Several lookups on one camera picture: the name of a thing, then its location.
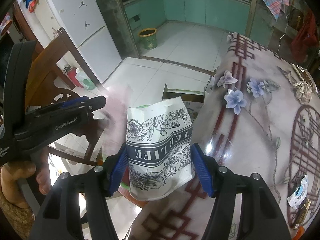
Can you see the green detergent bottle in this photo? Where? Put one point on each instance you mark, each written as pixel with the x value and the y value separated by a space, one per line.
pixel 84 80

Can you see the person left hand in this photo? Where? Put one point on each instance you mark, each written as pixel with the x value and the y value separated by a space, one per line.
pixel 14 173

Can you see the white barcode wrapper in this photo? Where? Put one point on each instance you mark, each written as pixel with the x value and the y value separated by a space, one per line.
pixel 298 196

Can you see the pink plastic bag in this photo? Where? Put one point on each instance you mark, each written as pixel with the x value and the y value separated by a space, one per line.
pixel 114 134

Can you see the red fire extinguisher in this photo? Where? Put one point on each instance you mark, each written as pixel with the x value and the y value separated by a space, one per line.
pixel 71 73

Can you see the red green plastic basin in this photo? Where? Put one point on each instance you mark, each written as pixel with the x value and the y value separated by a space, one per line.
pixel 125 182

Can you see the open cardboard box floor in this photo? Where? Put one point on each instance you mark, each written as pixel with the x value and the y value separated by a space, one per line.
pixel 186 95

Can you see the newspaper ball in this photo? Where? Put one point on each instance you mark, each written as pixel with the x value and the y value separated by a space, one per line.
pixel 303 91

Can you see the wooden chair left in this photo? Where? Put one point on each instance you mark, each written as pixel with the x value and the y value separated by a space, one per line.
pixel 47 84

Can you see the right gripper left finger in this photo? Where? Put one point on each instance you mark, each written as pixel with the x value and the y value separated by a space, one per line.
pixel 59 214

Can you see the white refrigerator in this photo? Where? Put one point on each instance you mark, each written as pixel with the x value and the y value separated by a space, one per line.
pixel 85 26

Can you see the green yellow trash bin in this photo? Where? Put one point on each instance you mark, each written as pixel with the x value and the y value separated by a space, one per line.
pixel 148 38

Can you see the floral tablecloth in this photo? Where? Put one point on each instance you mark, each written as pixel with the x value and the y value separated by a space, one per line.
pixel 250 123

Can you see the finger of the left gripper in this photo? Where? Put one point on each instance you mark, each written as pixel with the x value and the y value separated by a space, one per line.
pixel 73 102

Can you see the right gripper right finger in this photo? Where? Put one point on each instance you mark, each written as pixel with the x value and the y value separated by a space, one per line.
pixel 260 217

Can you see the teal kitchen cabinets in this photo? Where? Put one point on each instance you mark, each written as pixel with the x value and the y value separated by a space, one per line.
pixel 228 15

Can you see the floral paper cup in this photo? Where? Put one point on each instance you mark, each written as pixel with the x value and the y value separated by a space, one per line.
pixel 158 141

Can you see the red hanging garment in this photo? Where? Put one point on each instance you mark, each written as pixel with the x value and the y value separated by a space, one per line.
pixel 306 38

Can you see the dark gold cigarette box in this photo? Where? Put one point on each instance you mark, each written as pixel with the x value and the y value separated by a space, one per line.
pixel 301 214

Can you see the dark snack packet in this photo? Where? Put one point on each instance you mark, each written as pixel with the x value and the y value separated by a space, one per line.
pixel 303 74

